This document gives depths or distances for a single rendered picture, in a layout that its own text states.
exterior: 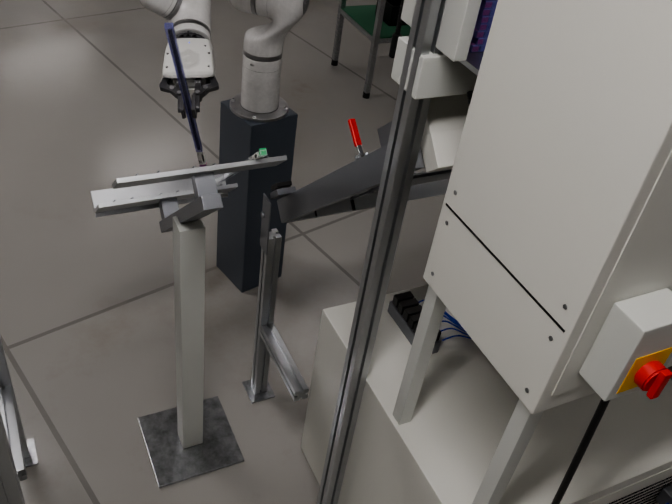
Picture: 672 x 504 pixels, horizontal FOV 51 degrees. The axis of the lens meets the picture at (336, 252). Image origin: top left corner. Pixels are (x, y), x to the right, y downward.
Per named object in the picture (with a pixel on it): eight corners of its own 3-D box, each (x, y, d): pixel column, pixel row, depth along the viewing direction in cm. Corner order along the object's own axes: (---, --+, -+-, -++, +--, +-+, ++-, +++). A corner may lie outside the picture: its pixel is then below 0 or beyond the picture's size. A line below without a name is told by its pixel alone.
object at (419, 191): (288, 222, 187) (282, 195, 187) (490, 186, 214) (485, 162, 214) (289, 221, 186) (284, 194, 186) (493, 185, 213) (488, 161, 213)
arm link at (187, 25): (164, 19, 144) (164, 30, 143) (208, 18, 145) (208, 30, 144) (171, 47, 152) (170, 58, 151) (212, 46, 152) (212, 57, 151)
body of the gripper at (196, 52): (162, 29, 144) (160, 73, 139) (213, 28, 144) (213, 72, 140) (168, 53, 150) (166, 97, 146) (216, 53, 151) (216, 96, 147)
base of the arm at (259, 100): (218, 100, 228) (219, 46, 217) (266, 89, 239) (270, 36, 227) (251, 127, 218) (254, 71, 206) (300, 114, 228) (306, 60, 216)
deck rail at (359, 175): (281, 223, 186) (276, 200, 186) (288, 222, 187) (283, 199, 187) (414, 168, 121) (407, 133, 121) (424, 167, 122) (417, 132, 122)
